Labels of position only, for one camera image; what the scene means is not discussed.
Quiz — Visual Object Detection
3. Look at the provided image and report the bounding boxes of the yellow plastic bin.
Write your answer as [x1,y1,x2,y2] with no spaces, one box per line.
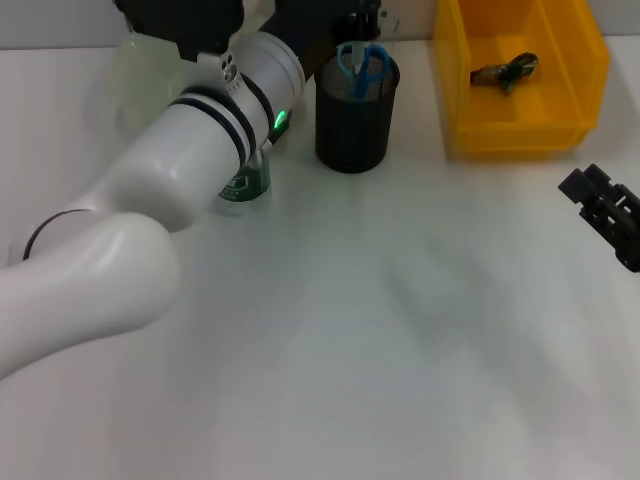
[432,0,612,161]

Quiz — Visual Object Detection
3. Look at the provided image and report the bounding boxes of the transparent plastic ruler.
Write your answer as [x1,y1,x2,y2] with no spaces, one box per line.
[377,7,404,54]

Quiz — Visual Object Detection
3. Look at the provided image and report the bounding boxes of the green plastic wrapper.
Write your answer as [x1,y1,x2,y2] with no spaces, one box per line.
[469,52,541,95]

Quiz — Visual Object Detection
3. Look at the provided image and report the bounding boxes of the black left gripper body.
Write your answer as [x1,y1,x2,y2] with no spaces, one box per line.
[269,0,351,76]

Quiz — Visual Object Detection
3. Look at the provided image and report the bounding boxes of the green translucent fruit bowl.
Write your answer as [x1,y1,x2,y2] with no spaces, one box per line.
[87,37,184,134]

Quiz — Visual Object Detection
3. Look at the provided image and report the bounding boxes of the blue scissors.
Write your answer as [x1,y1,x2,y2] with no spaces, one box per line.
[335,42,391,151]

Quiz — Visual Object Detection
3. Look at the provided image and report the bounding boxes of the black mesh pen holder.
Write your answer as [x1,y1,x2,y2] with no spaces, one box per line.
[313,45,401,175]

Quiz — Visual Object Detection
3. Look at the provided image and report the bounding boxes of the clear water bottle green label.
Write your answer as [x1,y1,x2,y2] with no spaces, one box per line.
[217,149,274,204]

